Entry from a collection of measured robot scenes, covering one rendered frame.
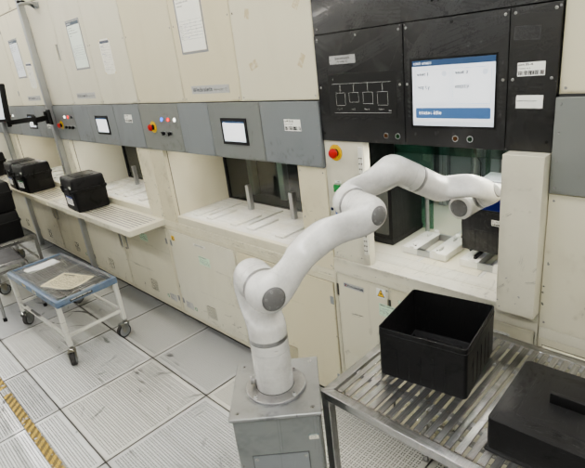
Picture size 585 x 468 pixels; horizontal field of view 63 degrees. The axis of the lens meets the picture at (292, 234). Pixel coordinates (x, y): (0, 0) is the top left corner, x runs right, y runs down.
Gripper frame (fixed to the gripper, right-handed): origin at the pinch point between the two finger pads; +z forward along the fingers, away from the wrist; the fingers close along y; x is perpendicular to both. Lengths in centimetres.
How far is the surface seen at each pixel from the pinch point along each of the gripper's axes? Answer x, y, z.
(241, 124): 26, -111, -33
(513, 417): -34, 40, -79
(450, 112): 31.7, -3.7, -30.5
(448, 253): -29.6, -16.6, -7.8
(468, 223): -14.3, -7.7, -9.1
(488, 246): -22.6, 0.5, -8.6
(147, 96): 41, -198, -33
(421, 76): 43, -14, -31
